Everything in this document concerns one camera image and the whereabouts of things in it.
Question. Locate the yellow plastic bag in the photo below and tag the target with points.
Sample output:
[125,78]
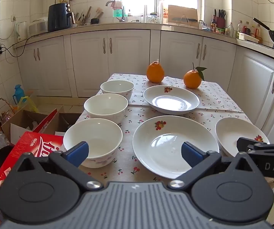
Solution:
[28,102]

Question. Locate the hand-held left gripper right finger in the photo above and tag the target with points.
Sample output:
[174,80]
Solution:
[191,155]

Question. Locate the green dish soap bottle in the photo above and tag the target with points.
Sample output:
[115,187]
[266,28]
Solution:
[117,13]

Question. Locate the pink dish cloth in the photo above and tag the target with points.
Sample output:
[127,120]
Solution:
[116,4]

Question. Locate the wooden cutting board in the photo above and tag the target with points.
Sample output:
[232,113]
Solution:
[182,10]

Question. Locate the dark soy sauce bottle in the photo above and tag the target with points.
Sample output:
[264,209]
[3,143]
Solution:
[213,26]

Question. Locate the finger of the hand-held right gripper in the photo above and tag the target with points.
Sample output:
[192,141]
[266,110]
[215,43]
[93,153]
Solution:
[245,144]

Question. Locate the brown cardboard box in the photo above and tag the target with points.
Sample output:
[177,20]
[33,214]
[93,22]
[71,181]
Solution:
[20,121]

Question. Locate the blue water jug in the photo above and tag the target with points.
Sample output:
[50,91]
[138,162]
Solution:
[17,95]

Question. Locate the clear glass bottle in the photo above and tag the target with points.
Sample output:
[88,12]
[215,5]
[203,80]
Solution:
[230,31]

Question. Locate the metal kitchen faucet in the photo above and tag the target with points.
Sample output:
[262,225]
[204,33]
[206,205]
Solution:
[122,16]

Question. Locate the white kitchen cabinet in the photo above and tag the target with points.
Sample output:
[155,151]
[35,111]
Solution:
[127,52]

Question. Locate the small black bowl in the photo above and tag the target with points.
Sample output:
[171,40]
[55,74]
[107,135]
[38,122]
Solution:
[95,21]

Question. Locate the red cardboard box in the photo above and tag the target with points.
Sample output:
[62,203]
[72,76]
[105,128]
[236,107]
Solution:
[20,152]

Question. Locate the white plate with fruit decal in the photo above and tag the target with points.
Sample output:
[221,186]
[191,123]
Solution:
[170,102]
[232,131]
[165,143]

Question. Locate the white electric kettle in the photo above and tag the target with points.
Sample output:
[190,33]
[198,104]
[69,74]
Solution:
[21,29]

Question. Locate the black bin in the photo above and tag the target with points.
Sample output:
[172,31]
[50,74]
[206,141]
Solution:
[1,157]

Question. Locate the beige kitchen countertop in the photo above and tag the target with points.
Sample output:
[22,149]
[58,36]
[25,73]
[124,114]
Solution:
[132,25]

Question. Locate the bumpy orange without leaf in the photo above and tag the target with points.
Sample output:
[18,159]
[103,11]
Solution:
[155,72]

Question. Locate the orange with green leaf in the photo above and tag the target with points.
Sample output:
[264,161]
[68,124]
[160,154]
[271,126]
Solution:
[191,80]

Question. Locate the red knife block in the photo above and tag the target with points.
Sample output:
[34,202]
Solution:
[220,21]

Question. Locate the glass jar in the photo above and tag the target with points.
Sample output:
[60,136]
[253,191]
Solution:
[152,18]

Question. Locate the black kitchen knife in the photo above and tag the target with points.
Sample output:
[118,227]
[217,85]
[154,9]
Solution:
[182,19]

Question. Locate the dark blue air fryer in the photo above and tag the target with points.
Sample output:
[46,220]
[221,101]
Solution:
[58,16]

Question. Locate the white floral ceramic bowl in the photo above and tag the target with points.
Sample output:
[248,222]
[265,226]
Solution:
[96,133]
[106,106]
[116,87]

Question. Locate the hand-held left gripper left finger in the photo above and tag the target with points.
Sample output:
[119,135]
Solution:
[79,151]

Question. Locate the red capped sauce bottle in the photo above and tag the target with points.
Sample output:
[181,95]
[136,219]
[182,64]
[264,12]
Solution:
[247,29]

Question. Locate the yellow oil bottle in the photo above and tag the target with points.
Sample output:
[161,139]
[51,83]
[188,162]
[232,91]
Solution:
[259,34]

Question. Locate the white rice cooker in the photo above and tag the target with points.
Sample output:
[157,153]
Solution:
[38,26]

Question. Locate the utensil holder with utensils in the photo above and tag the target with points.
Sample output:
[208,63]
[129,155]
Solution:
[79,20]

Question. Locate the clear oil bottle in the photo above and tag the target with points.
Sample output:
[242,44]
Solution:
[239,28]

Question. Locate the white rectangular tray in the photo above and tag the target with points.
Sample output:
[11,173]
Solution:
[246,37]

